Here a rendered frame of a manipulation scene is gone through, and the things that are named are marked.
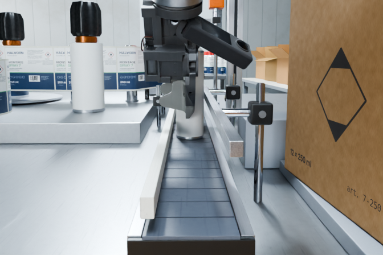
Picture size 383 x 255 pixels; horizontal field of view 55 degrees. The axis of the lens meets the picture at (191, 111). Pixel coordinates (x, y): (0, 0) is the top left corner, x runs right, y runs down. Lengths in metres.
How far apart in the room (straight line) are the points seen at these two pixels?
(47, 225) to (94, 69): 0.62
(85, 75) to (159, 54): 0.51
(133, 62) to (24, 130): 0.47
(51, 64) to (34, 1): 3.99
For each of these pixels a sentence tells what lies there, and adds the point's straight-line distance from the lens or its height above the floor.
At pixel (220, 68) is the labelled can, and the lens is 3.22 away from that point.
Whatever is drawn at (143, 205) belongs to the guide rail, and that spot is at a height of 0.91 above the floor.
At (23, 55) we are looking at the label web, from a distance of 1.35.
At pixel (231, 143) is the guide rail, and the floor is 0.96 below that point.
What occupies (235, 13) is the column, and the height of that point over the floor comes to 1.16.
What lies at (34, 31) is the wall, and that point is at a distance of 5.24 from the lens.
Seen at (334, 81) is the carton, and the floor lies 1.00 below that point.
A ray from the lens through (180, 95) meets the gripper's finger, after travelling 0.60.
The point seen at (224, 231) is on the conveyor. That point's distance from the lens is 0.34.
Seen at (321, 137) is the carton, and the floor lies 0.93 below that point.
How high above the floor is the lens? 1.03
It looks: 8 degrees down
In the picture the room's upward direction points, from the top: straight up
